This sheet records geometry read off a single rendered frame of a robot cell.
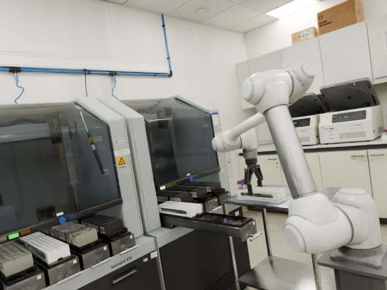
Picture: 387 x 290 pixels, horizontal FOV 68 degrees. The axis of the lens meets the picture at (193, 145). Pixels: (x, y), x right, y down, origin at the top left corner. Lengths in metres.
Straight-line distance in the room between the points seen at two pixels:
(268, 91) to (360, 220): 0.60
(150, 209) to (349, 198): 1.09
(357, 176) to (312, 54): 1.56
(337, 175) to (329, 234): 2.56
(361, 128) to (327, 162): 0.53
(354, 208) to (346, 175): 2.41
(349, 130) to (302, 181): 2.45
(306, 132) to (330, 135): 0.27
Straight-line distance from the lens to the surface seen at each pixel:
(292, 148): 1.20
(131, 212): 1.73
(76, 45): 2.99
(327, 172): 3.74
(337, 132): 3.63
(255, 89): 1.22
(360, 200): 1.29
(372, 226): 1.32
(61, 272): 1.51
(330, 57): 3.95
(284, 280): 2.09
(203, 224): 1.61
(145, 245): 1.71
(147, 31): 3.51
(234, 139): 1.66
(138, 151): 1.75
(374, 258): 1.36
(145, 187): 1.78
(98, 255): 1.57
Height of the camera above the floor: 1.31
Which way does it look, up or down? 3 degrees down
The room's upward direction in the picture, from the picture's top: 9 degrees counter-clockwise
